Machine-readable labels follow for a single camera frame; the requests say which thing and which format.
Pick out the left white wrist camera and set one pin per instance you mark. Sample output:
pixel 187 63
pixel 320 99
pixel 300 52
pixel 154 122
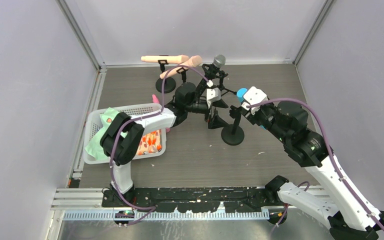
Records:
pixel 213 93

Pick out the pink toy microphone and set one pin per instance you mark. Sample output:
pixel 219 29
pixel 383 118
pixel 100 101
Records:
pixel 156 100

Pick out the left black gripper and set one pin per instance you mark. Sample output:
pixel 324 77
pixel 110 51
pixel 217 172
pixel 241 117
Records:
pixel 213 110

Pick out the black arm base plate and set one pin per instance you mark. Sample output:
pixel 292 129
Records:
pixel 245 199

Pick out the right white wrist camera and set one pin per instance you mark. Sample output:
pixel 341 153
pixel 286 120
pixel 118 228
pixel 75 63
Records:
pixel 252 99

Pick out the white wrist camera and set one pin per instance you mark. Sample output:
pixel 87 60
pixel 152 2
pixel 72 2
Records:
pixel 213 93
pixel 252 99

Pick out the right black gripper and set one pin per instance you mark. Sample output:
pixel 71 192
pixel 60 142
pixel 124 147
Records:
pixel 245 112

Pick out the black tripod shock mount stand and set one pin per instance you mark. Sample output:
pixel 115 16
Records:
pixel 213 71

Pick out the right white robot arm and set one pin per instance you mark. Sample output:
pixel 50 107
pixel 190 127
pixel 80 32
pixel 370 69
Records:
pixel 348 215

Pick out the beige microphone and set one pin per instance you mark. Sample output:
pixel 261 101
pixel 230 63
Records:
pixel 193 62
pixel 172 59

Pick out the orange patterned cloth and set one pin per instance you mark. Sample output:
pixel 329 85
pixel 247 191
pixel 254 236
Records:
pixel 150 143

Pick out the green patterned cloth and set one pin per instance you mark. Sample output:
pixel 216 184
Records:
pixel 94 148

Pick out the black glitter microphone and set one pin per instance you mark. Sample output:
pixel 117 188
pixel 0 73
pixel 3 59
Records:
pixel 201 87

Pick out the black round base clip stand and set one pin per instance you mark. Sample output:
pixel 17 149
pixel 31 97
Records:
pixel 170 84

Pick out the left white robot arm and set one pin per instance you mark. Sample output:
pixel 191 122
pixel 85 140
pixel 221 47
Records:
pixel 123 136

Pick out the blue toy microphone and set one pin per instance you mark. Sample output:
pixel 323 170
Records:
pixel 241 94

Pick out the white plastic basket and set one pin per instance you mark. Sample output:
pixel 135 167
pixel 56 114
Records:
pixel 93 125

